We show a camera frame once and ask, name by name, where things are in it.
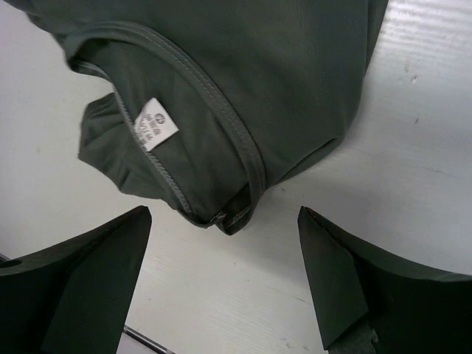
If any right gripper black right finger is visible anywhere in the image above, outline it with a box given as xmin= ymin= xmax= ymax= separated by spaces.
xmin=298 ymin=207 xmax=471 ymax=353

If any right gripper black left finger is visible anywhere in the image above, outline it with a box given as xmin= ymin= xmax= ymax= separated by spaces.
xmin=1 ymin=206 xmax=151 ymax=353

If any dark grey t-shirt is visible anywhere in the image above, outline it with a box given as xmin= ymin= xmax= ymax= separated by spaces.
xmin=19 ymin=1 xmax=387 ymax=235

